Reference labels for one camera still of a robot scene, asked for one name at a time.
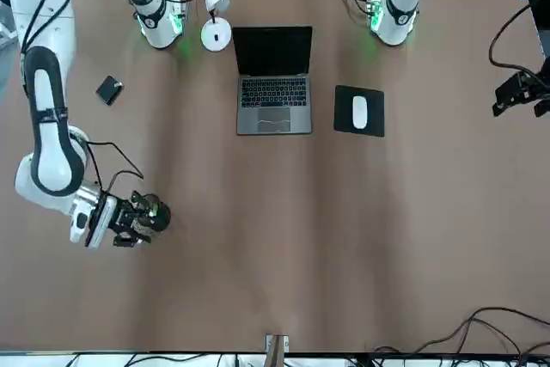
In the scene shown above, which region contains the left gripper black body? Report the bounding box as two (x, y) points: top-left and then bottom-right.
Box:
(517, 68), (550, 102)

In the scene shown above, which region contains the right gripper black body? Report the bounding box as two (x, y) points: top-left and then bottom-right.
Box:
(84, 193), (119, 249)

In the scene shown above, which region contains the black mesh pen holder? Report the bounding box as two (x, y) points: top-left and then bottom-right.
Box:
(140, 193), (172, 234)

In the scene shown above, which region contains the small black square case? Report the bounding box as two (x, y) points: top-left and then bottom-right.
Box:
(95, 75), (125, 107)

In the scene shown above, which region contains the white computer mouse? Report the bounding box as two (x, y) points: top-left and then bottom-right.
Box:
(351, 95), (370, 131)

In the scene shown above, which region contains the black mouse pad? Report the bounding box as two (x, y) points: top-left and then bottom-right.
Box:
(333, 84), (386, 139)

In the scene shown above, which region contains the grey open laptop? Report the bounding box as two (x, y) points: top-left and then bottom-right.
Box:
(231, 25), (315, 137)

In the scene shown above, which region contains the white desk lamp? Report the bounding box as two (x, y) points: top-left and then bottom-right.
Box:
(198, 0), (236, 53)

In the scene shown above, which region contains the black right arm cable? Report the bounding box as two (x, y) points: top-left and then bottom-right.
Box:
(83, 140), (145, 196)

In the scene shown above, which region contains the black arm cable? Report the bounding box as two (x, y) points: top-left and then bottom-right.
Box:
(83, 140), (145, 196)
(488, 1), (536, 72)

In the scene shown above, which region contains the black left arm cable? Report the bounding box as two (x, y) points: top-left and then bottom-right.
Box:
(488, 1), (536, 72)

